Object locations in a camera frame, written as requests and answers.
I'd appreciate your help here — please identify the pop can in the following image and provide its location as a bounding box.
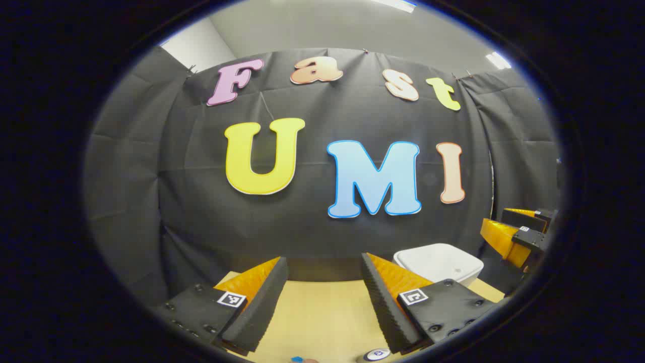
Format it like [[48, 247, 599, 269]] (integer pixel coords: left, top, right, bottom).
[[356, 348, 391, 363]]

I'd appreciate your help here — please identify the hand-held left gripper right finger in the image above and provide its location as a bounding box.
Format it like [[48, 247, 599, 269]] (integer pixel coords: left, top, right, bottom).
[[360, 253, 501, 354]]

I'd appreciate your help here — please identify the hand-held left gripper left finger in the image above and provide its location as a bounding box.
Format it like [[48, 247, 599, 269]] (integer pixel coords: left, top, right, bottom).
[[151, 256, 289, 356]]

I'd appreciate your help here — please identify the ceiling light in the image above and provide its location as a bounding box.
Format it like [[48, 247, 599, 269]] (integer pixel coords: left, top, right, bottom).
[[485, 51, 512, 70], [370, 0, 417, 13]]

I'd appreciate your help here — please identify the white desktop garbage bin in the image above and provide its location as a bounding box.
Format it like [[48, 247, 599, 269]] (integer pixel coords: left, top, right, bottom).
[[393, 244, 485, 289]]

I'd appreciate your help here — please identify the wooden desktop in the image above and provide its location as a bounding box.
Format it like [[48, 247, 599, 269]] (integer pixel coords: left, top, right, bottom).
[[214, 271, 506, 363]]

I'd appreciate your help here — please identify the black backdrop cloth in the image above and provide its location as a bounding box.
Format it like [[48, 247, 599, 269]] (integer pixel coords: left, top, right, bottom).
[[83, 47, 562, 308]]

